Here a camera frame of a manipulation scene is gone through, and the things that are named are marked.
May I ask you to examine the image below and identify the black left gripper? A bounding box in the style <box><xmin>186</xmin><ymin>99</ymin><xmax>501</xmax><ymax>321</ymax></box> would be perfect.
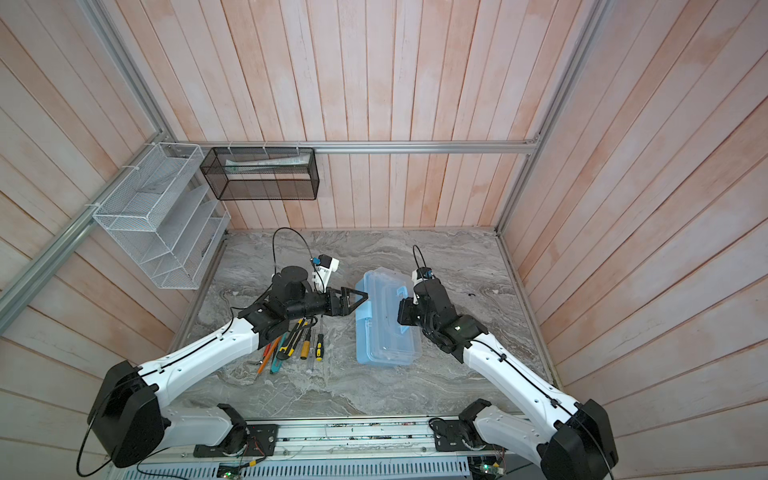
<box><xmin>287</xmin><ymin>286</ymin><xmax>368</xmax><ymax>320</ymax></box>

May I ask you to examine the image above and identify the blue plastic tool box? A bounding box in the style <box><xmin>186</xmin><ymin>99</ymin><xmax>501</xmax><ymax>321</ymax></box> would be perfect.
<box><xmin>355</xmin><ymin>267</ymin><xmax>422</xmax><ymax>367</ymax></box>

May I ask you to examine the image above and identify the black yellow phillips screwdriver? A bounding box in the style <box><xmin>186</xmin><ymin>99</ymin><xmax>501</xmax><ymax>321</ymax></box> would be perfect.
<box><xmin>315</xmin><ymin>318</ymin><xmax>324</xmax><ymax>362</ymax></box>

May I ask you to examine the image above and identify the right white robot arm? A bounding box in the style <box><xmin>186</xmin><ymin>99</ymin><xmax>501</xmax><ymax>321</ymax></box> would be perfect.
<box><xmin>398</xmin><ymin>267</ymin><xmax>618</xmax><ymax>479</ymax></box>

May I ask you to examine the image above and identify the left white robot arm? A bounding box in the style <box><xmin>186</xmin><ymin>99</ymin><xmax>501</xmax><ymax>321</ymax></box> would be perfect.
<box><xmin>87</xmin><ymin>266</ymin><xmax>368</xmax><ymax>468</ymax></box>

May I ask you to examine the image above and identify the orange pencil tool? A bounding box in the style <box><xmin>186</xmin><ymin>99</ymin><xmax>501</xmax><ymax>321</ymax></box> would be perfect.
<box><xmin>257</xmin><ymin>337</ymin><xmax>281</xmax><ymax>376</ymax></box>

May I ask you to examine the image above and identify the yellow black utility knife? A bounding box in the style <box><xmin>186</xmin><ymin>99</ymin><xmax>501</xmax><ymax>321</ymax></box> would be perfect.
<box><xmin>277</xmin><ymin>318</ymin><xmax>306</xmax><ymax>361</ymax></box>

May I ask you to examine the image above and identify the teal utility knife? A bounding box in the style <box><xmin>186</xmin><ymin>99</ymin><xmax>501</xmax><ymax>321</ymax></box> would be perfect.
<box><xmin>270</xmin><ymin>334</ymin><xmax>288</xmax><ymax>374</ymax></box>

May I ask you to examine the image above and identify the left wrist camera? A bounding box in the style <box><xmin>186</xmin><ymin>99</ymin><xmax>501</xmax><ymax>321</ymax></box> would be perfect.
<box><xmin>312</xmin><ymin>254</ymin><xmax>339</xmax><ymax>293</ymax></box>

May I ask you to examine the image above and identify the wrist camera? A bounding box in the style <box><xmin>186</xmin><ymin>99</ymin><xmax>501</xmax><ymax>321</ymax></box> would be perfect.
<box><xmin>312</xmin><ymin>254</ymin><xmax>339</xmax><ymax>293</ymax></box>
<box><xmin>411</xmin><ymin>266</ymin><xmax>434</xmax><ymax>285</ymax></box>

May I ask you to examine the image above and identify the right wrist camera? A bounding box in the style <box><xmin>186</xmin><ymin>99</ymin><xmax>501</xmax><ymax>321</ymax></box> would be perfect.
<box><xmin>411</xmin><ymin>266</ymin><xmax>434</xmax><ymax>285</ymax></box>

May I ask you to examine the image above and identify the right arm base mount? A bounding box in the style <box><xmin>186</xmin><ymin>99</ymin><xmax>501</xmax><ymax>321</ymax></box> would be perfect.
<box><xmin>428</xmin><ymin>417</ymin><xmax>497</xmax><ymax>452</ymax></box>

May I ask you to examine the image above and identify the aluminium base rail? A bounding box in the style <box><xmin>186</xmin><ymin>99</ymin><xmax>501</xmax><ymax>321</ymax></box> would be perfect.
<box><xmin>107</xmin><ymin>416</ymin><xmax>544</xmax><ymax>479</ymax></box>

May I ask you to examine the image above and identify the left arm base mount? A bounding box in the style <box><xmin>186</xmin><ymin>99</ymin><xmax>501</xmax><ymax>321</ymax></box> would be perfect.
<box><xmin>193</xmin><ymin>424</ymin><xmax>279</xmax><ymax>458</ymax></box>

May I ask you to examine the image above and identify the black wire mesh basket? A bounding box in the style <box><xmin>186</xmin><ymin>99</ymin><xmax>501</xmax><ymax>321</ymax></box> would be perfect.
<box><xmin>200</xmin><ymin>146</ymin><xmax>320</xmax><ymax>201</ymax></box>

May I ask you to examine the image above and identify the white wire mesh shelf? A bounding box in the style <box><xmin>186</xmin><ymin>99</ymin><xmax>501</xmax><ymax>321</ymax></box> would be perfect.
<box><xmin>94</xmin><ymin>143</ymin><xmax>230</xmax><ymax>290</ymax></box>

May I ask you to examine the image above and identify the aluminium frame rail back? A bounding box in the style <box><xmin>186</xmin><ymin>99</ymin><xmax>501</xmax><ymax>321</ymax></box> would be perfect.
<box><xmin>193</xmin><ymin>140</ymin><xmax>538</xmax><ymax>155</ymax></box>

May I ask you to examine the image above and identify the aluminium frame rail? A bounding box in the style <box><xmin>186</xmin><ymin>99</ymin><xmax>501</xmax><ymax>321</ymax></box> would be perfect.
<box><xmin>494</xmin><ymin>1</ymin><xmax>614</xmax><ymax>237</ymax></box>
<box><xmin>1</xmin><ymin>1</ymin><xmax>174</xmax><ymax>331</ymax></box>
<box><xmin>193</xmin><ymin>140</ymin><xmax>538</xmax><ymax>155</ymax></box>

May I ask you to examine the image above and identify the aluminium frame rail left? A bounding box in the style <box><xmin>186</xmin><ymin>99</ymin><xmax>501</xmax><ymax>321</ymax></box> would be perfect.
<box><xmin>1</xmin><ymin>1</ymin><xmax>174</xmax><ymax>331</ymax></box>

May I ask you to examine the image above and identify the aluminium frame rail right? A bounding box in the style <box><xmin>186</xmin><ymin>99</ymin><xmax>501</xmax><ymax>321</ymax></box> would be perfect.
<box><xmin>494</xmin><ymin>1</ymin><xmax>614</xmax><ymax>237</ymax></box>

